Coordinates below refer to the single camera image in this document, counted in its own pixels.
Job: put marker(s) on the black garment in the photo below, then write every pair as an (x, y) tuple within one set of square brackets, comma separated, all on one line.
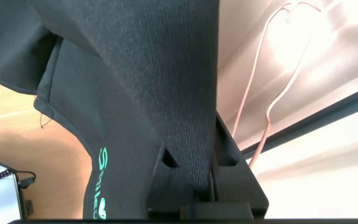
[(135, 62)]

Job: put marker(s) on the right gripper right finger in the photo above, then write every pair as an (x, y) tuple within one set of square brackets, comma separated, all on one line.
[(238, 186)]

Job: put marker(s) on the black clothes rack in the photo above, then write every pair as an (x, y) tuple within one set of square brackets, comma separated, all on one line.
[(322, 116)]

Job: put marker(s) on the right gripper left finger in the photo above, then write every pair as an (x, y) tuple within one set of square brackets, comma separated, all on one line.
[(163, 193)]

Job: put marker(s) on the pink clothes hanger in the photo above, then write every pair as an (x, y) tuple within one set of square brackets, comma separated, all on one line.
[(253, 71)]

